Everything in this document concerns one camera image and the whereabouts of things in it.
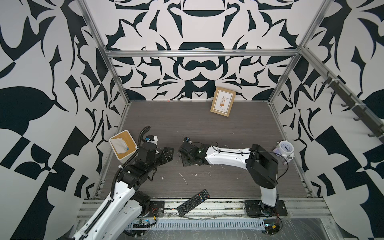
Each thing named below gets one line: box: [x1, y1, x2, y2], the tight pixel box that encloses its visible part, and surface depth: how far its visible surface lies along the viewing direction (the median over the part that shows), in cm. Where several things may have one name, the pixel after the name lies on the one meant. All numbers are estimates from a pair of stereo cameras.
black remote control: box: [176, 189, 211, 217], surface depth 77 cm
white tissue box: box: [109, 130, 139, 164], surface depth 93 cm
